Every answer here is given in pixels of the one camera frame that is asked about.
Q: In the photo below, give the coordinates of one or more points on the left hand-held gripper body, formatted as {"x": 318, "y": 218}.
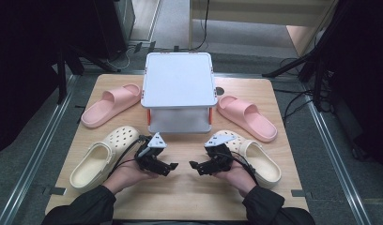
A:
{"x": 150, "y": 156}

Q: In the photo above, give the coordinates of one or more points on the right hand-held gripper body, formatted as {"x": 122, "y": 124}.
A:
{"x": 220, "y": 157}

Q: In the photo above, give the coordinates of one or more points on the cream clog shoe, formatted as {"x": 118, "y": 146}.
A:
{"x": 264, "y": 165}
{"x": 95, "y": 162}

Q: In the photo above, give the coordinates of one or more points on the pink slipper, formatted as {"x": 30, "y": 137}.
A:
{"x": 110, "y": 106}
{"x": 247, "y": 120}

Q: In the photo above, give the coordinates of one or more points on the white two-tier shoe rack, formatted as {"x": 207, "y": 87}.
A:
{"x": 179, "y": 79}

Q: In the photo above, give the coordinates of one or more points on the person's right hand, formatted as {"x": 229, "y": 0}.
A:
{"x": 238, "y": 181}

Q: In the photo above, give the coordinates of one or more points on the person's left hand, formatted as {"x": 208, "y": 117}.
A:
{"x": 125, "y": 179}

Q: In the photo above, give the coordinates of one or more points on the round table grommet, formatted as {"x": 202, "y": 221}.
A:
{"x": 220, "y": 91}

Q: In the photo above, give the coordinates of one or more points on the grey tape piece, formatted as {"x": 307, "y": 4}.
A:
{"x": 298, "y": 193}
{"x": 57, "y": 191}

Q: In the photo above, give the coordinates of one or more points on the black tripod stand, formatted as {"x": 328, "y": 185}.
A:
{"x": 308, "y": 59}
{"x": 63, "y": 78}

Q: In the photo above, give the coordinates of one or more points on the black cabinet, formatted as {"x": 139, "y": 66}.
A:
{"x": 117, "y": 25}

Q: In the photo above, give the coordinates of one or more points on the light wooden cabinet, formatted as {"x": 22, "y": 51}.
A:
{"x": 261, "y": 12}

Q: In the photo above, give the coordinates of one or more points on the metal floor rail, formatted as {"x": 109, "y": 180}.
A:
{"x": 33, "y": 150}
{"x": 333, "y": 150}

